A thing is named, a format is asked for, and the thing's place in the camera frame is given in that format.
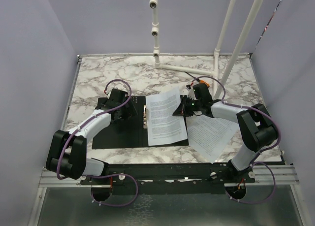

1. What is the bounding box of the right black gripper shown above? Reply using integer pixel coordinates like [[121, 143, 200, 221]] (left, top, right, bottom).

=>
[[173, 95, 202, 117]]

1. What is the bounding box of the printed paper sheet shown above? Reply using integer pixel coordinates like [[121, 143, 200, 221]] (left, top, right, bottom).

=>
[[146, 88, 188, 146], [186, 115, 239, 163]]

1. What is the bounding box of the grey black folder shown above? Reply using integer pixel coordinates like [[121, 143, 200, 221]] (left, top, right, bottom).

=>
[[91, 95, 189, 150]]

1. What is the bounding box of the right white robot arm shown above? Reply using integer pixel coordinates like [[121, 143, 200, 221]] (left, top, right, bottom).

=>
[[172, 84, 281, 182]]

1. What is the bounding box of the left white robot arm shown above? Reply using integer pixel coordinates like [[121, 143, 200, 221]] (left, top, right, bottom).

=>
[[45, 89, 137, 184]]

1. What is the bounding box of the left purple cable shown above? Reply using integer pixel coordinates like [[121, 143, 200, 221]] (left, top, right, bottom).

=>
[[56, 79, 140, 207]]

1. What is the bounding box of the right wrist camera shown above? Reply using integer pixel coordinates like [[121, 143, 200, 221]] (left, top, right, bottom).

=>
[[186, 83, 196, 99]]

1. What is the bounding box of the orange handled screwdriver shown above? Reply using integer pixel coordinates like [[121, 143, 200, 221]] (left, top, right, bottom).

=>
[[185, 72, 210, 88]]

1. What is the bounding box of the white pvc pipe frame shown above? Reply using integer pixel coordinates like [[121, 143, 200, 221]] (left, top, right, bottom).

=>
[[149, 0, 264, 84]]

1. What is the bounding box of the black mounting rail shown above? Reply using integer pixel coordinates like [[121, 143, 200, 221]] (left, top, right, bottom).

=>
[[80, 162, 255, 195]]

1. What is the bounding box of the aluminium frame rail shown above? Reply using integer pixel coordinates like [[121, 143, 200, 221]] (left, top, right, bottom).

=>
[[29, 162, 303, 226]]

